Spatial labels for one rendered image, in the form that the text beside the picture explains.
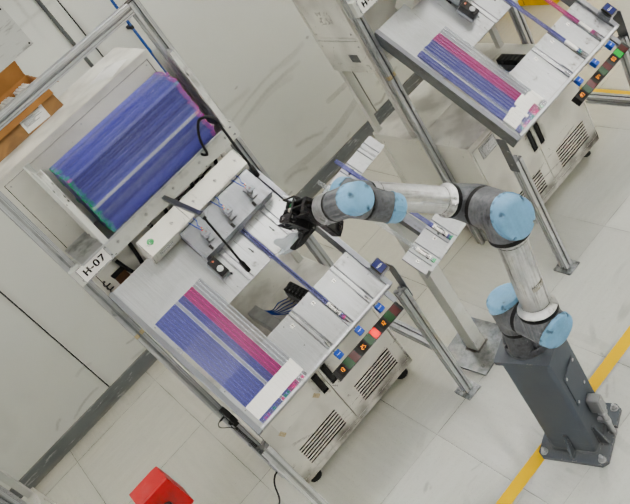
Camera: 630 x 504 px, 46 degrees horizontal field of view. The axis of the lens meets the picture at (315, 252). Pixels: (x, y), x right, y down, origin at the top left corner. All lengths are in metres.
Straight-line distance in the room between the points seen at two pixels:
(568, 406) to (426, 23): 1.58
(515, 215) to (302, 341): 0.97
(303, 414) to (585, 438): 1.06
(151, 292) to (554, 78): 1.76
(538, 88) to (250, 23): 1.93
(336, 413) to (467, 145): 1.25
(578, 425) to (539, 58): 1.43
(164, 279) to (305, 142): 2.21
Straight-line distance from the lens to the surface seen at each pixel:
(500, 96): 3.05
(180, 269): 2.70
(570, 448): 2.83
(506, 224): 1.96
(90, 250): 2.63
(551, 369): 2.47
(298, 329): 2.62
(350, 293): 2.66
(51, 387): 4.42
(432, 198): 1.98
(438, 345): 2.96
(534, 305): 2.19
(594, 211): 3.65
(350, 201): 1.65
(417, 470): 3.09
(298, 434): 3.09
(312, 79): 4.70
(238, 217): 2.68
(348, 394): 3.16
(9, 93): 2.97
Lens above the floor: 2.39
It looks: 33 degrees down
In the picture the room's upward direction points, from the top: 37 degrees counter-clockwise
